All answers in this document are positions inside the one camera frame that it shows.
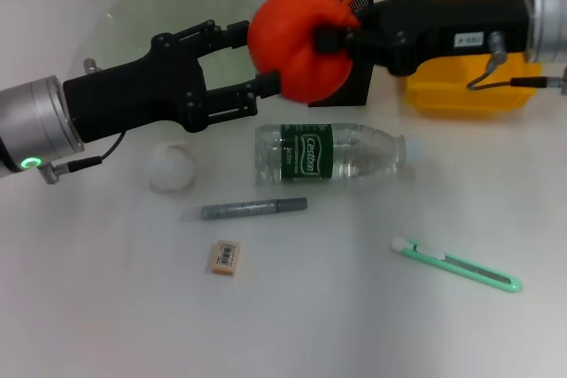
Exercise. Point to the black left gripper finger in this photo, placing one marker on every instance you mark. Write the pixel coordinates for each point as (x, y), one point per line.
(268, 83)
(237, 33)

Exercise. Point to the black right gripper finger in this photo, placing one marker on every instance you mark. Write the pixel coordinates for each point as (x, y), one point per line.
(383, 10)
(330, 39)

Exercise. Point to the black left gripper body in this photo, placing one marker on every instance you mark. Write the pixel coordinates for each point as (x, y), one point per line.
(128, 94)

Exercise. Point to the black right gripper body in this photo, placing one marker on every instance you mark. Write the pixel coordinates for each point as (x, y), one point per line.
(443, 24)

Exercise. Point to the clear green-label water bottle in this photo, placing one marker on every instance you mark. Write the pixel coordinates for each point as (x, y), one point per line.
(305, 152)

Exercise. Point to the white paper ball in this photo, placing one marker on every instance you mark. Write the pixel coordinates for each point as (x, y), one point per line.
(170, 170)

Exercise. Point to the black mesh pen holder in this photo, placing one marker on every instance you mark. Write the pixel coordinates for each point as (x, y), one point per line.
(354, 90)

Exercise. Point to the pale green glass plate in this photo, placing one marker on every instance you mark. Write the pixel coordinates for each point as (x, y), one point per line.
(133, 19)

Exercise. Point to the grey glitter pen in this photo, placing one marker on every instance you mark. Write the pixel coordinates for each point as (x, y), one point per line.
(248, 209)

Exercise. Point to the beige eraser with barcode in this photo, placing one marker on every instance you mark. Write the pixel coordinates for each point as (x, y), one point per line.
(223, 258)

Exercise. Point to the green utility knife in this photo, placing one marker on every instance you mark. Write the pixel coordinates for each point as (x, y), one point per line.
(465, 268)

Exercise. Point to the yellow plastic bin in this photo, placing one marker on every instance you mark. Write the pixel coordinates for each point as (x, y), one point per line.
(443, 94)

